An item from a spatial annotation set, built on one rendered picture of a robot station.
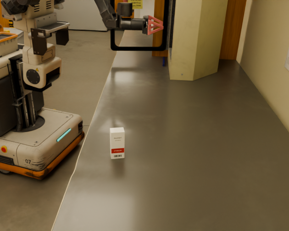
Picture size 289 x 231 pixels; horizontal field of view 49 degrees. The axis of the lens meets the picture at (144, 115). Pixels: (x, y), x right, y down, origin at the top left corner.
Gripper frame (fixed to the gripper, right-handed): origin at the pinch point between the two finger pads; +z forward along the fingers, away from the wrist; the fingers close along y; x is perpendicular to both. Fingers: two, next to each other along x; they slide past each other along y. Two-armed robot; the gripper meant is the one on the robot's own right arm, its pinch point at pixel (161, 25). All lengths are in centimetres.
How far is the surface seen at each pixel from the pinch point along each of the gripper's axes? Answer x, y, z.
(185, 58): 11.7, -14.7, 11.5
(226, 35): 9.2, 22.3, 37.5
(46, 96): 116, 161, -118
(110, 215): 22, -104, -12
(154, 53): 20.8, 22.2, -2.6
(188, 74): 19.1, -14.8, 13.5
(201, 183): 22, -90, 10
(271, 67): 11, -23, 48
